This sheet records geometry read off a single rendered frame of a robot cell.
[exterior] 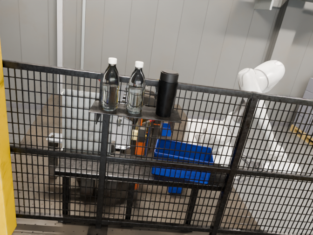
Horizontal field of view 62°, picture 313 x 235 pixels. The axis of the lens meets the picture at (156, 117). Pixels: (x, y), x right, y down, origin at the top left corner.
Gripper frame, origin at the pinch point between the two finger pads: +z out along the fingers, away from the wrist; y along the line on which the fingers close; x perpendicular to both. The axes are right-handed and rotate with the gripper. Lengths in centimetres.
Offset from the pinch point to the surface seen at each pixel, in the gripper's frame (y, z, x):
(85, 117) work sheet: -10, 63, -71
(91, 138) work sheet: -2, 63, -64
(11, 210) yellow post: 34, 102, -58
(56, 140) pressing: -5, 102, -34
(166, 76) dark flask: -22, 25, -85
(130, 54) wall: -191, 150, 184
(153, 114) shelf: -11, 32, -75
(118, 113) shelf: -9, 44, -82
